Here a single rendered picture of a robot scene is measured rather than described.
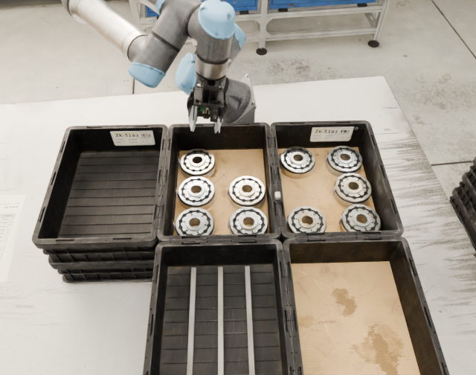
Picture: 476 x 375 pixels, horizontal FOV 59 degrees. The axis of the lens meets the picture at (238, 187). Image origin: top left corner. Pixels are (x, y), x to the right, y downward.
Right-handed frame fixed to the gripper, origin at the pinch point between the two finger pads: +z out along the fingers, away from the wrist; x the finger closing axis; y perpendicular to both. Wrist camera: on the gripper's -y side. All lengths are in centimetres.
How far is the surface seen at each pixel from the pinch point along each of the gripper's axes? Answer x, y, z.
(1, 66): -134, -167, 120
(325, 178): 36.8, 5.5, 12.0
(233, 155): 10.0, -4.3, 15.8
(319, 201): 33.8, 13.8, 12.4
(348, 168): 42.9, 4.4, 8.3
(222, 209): 6.3, 15.7, 16.3
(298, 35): 69, -178, 79
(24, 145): -62, -24, 39
